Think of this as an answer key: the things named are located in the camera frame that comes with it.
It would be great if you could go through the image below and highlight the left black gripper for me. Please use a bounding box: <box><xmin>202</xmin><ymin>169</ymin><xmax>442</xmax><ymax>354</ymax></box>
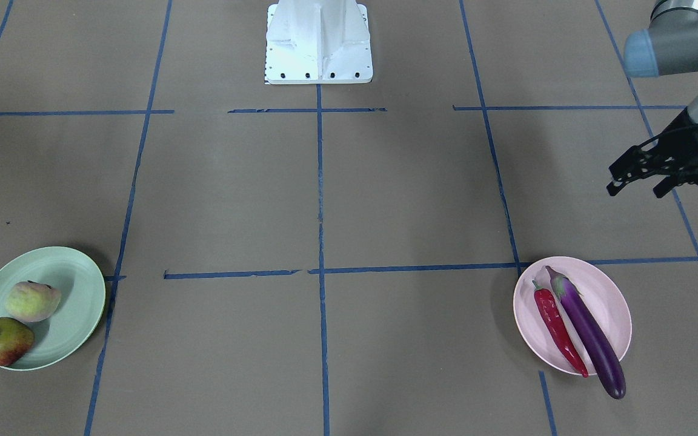
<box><xmin>606</xmin><ymin>130</ymin><xmax>698</xmax><ymax>199</ymax></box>

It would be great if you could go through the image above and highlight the green-pink peach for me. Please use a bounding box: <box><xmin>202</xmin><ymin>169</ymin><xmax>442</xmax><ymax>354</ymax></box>
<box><xmin>4</xmin><ymin>281</ymin><xmax>62</xmax><ymax>323</ymax></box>

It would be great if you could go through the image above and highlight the red chili pepper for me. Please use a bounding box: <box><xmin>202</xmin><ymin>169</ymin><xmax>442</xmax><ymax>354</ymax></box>
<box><xmin>531</xmin><ymin>280</ymin><xmax>589</xmax><ymax>378</ymax></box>

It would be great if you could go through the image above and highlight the purple eggplant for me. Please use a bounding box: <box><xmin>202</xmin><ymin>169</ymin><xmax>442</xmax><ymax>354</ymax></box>
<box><xmin>545</xmin><ymin>266</ymin><xmax>627</xmax><ymax>400</ymax></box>

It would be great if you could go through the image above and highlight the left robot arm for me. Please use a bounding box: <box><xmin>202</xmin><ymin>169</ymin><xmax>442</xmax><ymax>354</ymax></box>
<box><xmin>607</xmin><ymin>1</ymin><xmax>698</xmax><ymax>198</ymax></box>

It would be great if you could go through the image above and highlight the pink plate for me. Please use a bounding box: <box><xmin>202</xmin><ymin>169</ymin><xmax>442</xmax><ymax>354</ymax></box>
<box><xmin>513</xmin><ymin>256</ymin><xmax>633</xmax><ymax>377</ymax></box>

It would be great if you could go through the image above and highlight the green plate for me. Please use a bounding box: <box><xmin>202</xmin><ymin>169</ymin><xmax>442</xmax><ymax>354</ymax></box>
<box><xmin>0</xmin><ymin>246</ymin><xmax>106</xmax><ymax>371</ymax></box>

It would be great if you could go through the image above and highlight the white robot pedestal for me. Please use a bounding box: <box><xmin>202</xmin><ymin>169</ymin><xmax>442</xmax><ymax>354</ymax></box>
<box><xmin>264</xmin><ymin>1</ymin><xmax>374</xmax><ymax>85</ymax></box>

